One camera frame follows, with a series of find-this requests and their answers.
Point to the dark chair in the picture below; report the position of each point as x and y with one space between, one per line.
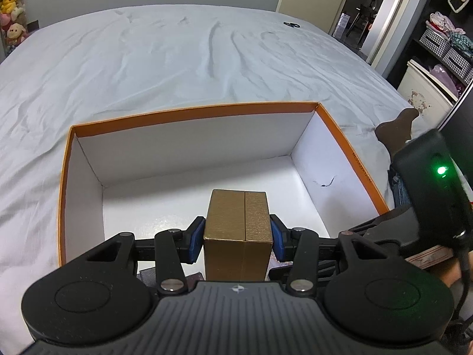
364 18

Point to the orange cardboard box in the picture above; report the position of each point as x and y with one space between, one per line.
184 148

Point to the purple cloth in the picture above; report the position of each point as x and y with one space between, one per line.
445 77

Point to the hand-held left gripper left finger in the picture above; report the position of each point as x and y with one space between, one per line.
197 239

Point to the small black object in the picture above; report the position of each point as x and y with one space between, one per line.
292 25

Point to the grey bed sheet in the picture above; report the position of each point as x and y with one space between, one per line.
147 63

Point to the black wall socket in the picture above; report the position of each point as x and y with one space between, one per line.
33 26

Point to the gold box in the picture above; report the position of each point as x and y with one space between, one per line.
236 229

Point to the person's foot in brown sock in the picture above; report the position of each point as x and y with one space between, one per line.
395 129

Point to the teal folded clothes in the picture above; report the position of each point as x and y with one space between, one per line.
462 42

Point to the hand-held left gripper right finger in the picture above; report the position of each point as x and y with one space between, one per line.
276 243

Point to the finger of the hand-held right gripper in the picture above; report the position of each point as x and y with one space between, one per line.
391 229

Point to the white printed storage box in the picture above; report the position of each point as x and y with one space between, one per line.
417 92

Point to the pile of plush toys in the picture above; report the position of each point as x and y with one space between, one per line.
13 7

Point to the pink white folded clothes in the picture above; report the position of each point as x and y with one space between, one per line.
443 24

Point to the silver door frame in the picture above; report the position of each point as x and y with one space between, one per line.
388 18

